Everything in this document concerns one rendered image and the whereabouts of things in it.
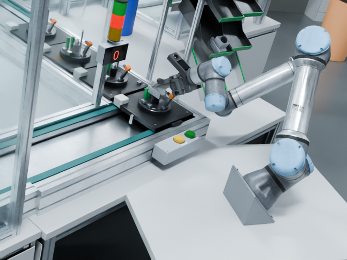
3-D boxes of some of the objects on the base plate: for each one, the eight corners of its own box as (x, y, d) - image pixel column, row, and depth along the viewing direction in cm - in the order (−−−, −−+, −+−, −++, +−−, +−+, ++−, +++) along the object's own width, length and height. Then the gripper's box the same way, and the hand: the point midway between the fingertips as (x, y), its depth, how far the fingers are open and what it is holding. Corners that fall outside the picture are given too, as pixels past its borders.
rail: (204, 138, 252) (211, 117, 247) (37, 216, 188) (41, 190, 183) (195, 132, 255) (201, 111, 249) (27, 206, 191) (30, 180, 185)
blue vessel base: (137, 34, 331) (147, -12, 318) (117, 38, 320) (127, -9, 306) (118, 22, 339) (127, -22, 325) (98, 27, 327) (107, -20, 314)
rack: (220, 97, 289) (270, -66, 248) (172, 115, 263) (220, -63, 222) (188, 78, 299) (231, -82, 258) (139, 94, 272) (178, -81, 232)
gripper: (190, 91, 220) (152, 103, 235) (208, 84, 229) (171, 97, 243) (182, 69, 220) (144, 83, 234) (202, 64, 228) (164, 77, 243)
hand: (158, 83), depth 238 cm, fingers closed on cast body, 4 cm apart
